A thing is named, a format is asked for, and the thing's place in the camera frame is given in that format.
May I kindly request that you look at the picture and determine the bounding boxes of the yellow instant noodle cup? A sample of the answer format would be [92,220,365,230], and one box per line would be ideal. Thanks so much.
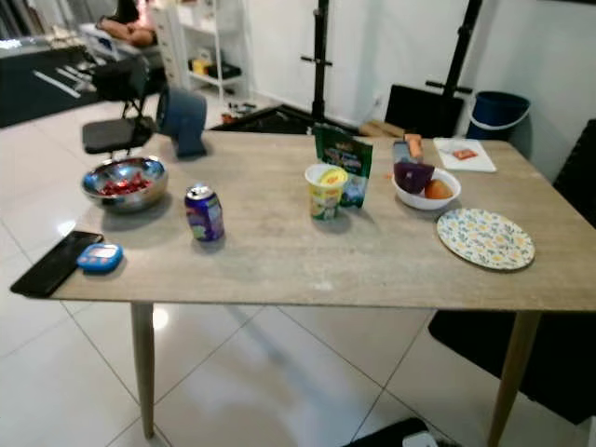
[305,164,349,222]

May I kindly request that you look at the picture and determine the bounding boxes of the purple cup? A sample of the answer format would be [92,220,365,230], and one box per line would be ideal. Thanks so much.
[393,160,436,195]

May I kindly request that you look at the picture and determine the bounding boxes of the black smartphone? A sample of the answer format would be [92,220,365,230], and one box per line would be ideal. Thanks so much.
[10,231,103,299]

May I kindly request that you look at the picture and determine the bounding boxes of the small blue electronic device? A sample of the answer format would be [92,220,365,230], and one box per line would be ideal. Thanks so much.
[76,243,124,274]

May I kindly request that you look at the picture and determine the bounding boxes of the red fruit pile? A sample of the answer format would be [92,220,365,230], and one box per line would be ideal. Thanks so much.
[101,175,150,196]

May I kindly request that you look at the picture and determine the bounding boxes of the black gym rug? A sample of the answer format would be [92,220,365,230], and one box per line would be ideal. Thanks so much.
[0,45,141,127]

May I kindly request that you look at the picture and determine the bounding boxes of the stainless steel bowl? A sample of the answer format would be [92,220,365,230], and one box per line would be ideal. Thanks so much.
[81,156,169,212]

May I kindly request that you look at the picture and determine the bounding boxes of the black folding chair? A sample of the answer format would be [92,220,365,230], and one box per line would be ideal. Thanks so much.
[82,58,157,159]

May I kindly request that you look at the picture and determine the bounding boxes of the purple soda can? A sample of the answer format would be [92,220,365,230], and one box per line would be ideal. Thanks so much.
[184,183,225,243]

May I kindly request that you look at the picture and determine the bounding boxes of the reclining person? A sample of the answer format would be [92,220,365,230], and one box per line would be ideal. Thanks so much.
[98,0,157,47]

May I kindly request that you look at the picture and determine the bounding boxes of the white shelf unit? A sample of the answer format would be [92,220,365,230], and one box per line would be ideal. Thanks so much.
[154,0,248,99]

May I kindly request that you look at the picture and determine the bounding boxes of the green snack bag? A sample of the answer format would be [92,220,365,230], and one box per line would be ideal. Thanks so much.
[315,125,373,209]

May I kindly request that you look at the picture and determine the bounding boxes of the black squat rack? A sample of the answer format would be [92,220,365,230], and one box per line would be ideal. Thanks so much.
[214,0,485,136]

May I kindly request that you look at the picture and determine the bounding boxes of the white ceramic bowl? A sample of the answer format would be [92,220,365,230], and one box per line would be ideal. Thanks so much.
[392,168,462,210]

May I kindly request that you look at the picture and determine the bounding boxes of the orange fruit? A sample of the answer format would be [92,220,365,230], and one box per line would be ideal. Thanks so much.
[424,179,454,200]

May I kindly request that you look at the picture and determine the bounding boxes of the black robot foot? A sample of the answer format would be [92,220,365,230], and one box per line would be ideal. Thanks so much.
[349,417,439,447]

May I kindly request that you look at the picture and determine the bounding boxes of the white cutting board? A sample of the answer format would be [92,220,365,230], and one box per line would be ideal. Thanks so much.
[433,137,496,174]

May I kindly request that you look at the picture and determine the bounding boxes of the floral patterned plate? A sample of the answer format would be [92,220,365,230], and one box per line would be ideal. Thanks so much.
[436,208,536,272]

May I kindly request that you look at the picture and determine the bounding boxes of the blue plastic bucket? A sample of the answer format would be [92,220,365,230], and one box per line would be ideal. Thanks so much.
[467,90,532,141]

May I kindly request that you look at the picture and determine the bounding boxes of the black dining chair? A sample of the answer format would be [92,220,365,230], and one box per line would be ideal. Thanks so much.
[551,119,596,229]

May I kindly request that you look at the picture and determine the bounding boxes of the orange-handled peeler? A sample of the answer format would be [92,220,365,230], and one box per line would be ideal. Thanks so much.
[393,133,425,167]

